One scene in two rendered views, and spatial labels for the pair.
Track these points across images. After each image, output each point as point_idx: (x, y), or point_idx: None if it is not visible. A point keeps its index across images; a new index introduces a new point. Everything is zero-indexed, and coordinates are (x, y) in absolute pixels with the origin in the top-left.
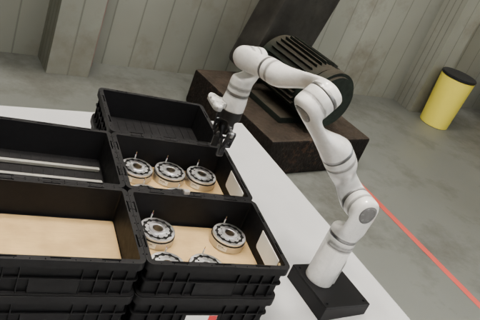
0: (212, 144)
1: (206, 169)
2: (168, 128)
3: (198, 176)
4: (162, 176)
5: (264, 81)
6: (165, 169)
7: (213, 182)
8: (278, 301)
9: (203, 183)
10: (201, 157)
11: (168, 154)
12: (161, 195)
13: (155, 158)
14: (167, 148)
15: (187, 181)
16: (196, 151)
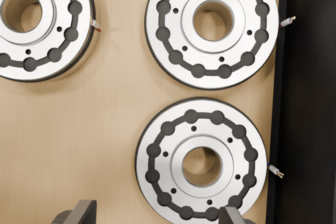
0: (220, 219)
1: (242, 200)
2: None
3: (179, 144)
4: None
5: None
6: None
7: (150, 206)
8: None
9: (137, 151)
10: (302, 195)
11: (310, 30)
12: None
13: None
14: (324, 7)
15: (178, 100)
16: (318, 166)
